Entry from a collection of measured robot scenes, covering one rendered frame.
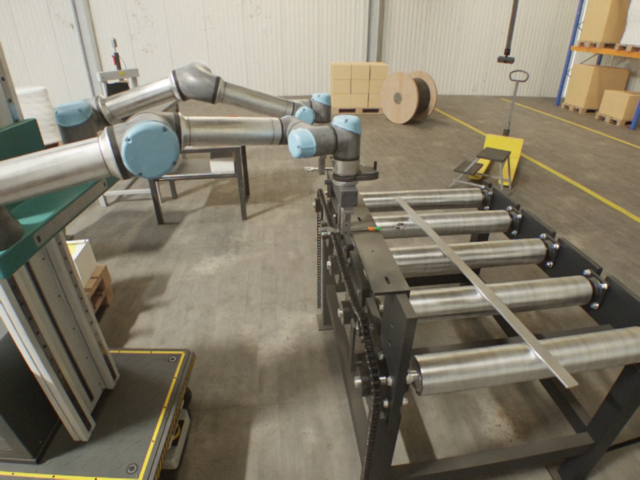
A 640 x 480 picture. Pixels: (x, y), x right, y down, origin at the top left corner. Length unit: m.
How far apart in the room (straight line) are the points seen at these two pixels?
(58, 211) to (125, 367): 1.03
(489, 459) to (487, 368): 0.59
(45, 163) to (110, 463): 1.21
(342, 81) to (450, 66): 4.61
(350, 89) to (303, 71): 2.83
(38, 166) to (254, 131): 0.50
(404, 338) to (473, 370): 0.31
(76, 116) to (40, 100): 6.31
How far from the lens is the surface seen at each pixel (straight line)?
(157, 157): 0.84
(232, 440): 2.05
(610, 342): 1.43
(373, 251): 1.06
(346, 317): 1.28
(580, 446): 1.89
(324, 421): 2.07
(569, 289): 1.62
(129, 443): 1.78
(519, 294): 1.49
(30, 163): 0.90
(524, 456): 1.75
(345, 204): 1.04
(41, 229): 1.18
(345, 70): 8.67
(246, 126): 1.03
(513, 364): 1.21
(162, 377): 1.95
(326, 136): 0.98
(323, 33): 11.37
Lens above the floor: 1.72
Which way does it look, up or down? 30 degrees down
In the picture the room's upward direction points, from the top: straight up
